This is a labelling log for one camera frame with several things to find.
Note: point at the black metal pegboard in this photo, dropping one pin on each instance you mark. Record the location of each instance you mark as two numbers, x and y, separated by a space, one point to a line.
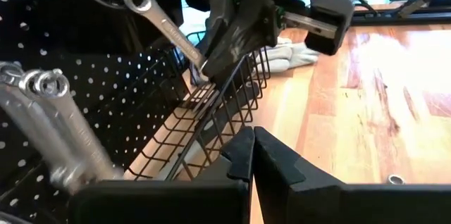
116 93

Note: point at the grey striped work glove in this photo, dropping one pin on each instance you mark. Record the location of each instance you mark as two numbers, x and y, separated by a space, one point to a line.
292 56

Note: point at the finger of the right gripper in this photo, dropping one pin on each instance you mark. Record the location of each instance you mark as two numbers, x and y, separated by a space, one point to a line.
220 16
246 37

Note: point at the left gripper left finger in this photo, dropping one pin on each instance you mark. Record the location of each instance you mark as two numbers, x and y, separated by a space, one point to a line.
158 203

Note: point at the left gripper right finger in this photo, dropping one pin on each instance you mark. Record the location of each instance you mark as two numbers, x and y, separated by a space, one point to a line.
352 206

